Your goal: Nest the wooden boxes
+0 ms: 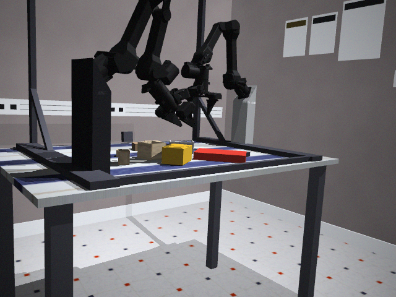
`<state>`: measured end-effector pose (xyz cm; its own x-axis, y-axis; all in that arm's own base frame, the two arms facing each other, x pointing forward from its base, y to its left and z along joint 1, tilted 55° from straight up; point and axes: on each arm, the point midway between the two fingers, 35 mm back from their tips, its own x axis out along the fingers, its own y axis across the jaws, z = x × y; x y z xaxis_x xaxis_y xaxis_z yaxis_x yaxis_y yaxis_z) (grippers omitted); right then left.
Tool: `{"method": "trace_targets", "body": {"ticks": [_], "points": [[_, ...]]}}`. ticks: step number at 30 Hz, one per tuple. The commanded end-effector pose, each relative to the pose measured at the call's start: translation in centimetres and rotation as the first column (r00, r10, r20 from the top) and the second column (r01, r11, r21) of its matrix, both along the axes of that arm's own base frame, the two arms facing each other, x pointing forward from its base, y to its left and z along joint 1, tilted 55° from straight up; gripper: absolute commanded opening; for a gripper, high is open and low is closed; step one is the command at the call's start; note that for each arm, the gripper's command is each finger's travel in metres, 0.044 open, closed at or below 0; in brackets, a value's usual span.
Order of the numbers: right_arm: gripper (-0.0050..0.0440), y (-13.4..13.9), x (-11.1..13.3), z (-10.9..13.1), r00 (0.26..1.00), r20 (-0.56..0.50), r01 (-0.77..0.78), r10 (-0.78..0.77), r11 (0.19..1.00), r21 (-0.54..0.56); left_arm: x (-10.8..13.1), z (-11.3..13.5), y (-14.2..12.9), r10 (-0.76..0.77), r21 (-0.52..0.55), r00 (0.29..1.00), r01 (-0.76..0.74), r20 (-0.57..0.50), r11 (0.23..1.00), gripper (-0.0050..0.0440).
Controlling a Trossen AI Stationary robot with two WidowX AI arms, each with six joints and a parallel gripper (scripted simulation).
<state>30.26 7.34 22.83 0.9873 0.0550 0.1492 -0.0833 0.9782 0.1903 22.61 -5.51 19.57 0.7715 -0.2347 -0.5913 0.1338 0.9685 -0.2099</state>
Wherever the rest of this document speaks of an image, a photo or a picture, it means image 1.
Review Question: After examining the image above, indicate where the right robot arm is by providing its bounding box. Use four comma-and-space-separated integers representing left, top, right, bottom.
94, 0, 179, 100

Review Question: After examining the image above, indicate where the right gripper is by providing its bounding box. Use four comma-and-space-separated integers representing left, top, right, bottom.
155, 90, 196, 128

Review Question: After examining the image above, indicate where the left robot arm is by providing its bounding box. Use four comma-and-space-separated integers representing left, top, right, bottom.
181, 20, 251, 99

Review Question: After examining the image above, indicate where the red flat rectangular slab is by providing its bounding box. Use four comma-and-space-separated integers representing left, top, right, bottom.
193, 148, 246, 163

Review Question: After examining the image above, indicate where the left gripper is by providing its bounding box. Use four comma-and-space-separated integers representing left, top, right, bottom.
185, 79, 222, 115

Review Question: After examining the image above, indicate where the yellow block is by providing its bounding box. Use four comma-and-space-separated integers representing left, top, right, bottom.
161, 144, 192, 165

